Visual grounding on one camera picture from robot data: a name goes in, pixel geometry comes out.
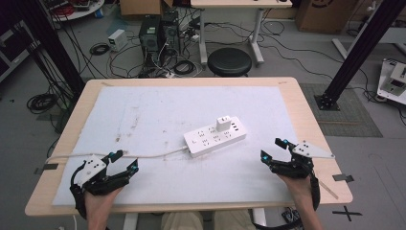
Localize thin wooden stick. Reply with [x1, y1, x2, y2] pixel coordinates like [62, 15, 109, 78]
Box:
[319, 180, 340, 201]

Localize black metal stand post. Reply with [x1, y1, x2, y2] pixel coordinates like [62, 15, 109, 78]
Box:
[14, 0, 87, 98]
[313, 0, 406, 112]

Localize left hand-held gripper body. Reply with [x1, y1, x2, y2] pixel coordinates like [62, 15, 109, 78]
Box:
[70, 154, 135, 196]

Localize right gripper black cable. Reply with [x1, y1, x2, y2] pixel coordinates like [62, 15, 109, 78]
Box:
[253, 174, 322, 230]

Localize grey floor mat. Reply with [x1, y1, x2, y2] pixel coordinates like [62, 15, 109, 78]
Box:
[300, 82, 384, 139]

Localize person's left hand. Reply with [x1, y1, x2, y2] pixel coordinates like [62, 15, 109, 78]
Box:
[83, 187, 124, 222]

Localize person's legs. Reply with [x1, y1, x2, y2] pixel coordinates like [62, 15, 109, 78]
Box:
[160, 209, 257, 230]

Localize large cardboard box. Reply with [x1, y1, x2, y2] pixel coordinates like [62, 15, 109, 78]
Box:
[294, 0, 361, 35]

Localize white charger adapter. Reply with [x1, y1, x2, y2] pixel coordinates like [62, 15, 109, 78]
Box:
[215, 115, 233, 133]

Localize white foam mat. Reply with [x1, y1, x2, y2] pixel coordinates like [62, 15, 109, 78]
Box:
[52, 84, 320, 207]

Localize white power strip cable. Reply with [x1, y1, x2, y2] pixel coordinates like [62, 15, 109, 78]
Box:
[45, 145, 190, 165]

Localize white-legged desk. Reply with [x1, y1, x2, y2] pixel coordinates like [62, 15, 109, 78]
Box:
[190, 0, 293, 67]

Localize white power supply box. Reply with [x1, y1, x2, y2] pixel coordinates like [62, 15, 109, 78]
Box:
[107, 29, 128, 53]

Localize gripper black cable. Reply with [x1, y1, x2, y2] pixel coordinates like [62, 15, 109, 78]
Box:
[253, 174, 322, 230]
[69, 161, 89, 220]

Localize black round stool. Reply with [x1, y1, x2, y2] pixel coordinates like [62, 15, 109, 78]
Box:
[207, 47, 254, 78]

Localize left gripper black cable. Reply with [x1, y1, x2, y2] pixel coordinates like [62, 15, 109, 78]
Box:
[69, 161, 89, 220]

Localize small coiled black cable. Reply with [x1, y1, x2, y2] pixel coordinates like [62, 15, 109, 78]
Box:
[88, 42, 111, 57]

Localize person's right hand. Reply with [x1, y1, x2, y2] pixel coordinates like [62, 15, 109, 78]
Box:
[276, 173, 313, 206]

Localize black tape cross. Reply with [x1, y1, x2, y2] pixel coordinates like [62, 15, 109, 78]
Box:
[331, 205, 364, 222]

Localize wooden table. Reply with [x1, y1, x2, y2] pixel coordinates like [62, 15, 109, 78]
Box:
[24, 76, 354, 218]

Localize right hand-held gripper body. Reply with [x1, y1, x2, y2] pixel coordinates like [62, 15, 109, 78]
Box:
[267, 140, 336, 179]

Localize white equipment board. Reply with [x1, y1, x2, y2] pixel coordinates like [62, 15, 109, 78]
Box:
[375, 57, 406, 106]

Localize white power strip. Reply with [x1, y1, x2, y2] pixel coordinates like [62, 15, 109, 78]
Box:
[183, 116, 248, 158]

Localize large coiled black cable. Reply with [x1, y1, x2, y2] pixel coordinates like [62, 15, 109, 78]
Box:
[26, 93, 59, 115]

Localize round white table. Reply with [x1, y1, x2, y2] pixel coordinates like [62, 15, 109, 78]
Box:
[40, 0, 106, 23]

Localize black computer tower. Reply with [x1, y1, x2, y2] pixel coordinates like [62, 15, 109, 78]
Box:
[138, 14, 163, 63]
[160, 10, 182, 56]

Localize small cardboard box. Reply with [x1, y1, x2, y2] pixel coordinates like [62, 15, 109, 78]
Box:
[119, 0, 174, 17]

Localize black tape strip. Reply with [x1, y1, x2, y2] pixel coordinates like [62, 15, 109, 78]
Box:
[331, 173, 355, 183]
[34, 163, 59, 175]

